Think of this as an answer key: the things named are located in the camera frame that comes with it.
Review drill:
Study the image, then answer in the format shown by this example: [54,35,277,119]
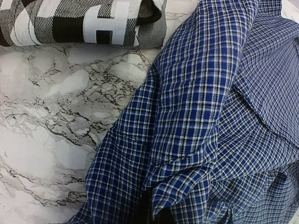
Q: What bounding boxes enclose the blue checked long sleeve shirt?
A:
[70,0,299,224]

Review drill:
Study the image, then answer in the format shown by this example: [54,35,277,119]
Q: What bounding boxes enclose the black white plaid folded shirt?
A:
[0,0,166,48]

